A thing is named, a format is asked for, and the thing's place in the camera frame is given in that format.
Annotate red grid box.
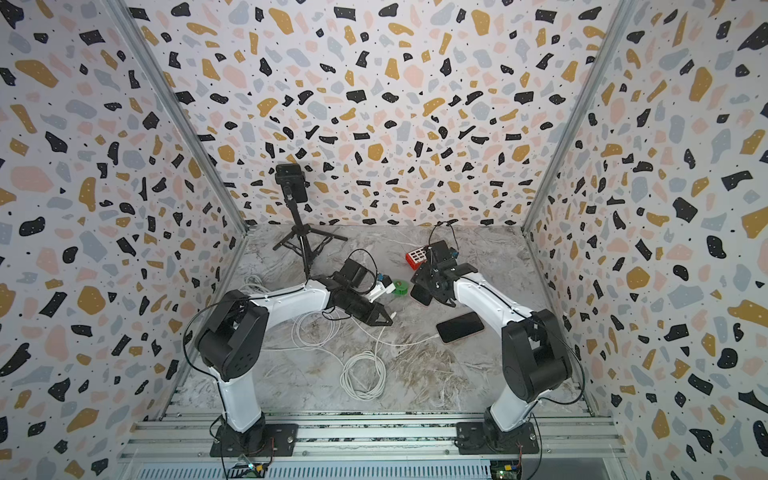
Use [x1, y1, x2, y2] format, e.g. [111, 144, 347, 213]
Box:
[405, 247, 428, 271]

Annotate aluminium rail frame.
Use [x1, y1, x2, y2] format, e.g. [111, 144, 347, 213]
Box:
[115, 387, 635, 479]

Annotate right circuit board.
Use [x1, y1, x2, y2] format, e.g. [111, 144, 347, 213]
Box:
[490, 460, 522, 480]

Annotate black camera on tripod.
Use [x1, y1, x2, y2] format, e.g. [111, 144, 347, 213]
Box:
[273, 163, 348, 278]

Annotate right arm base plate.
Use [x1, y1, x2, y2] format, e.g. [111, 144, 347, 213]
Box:
[454, 422, 540, 455]

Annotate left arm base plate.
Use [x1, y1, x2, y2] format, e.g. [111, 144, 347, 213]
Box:
[209, 423, 299, 459]

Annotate green tape roll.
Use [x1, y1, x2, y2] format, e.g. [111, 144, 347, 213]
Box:
[393, 280, 409, 296]

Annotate circuit board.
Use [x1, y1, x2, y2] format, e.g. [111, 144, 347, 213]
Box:
[239, 463, 270, 479]
[490, 460, 522, 480]

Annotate phone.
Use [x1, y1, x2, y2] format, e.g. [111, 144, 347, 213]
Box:
[436, 312, 485, 344]

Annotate white charging cable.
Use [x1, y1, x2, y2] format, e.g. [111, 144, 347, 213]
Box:
[230, 275, 442, 401]

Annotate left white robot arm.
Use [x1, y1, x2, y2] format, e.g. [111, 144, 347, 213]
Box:
[194, 259, 395, 438]

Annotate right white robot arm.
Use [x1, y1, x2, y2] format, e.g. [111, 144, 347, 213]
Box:
[411, 241, 572, 440]

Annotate left circuit board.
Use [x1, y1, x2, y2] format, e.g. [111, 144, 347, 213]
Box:
[239, 463, 270, 479]

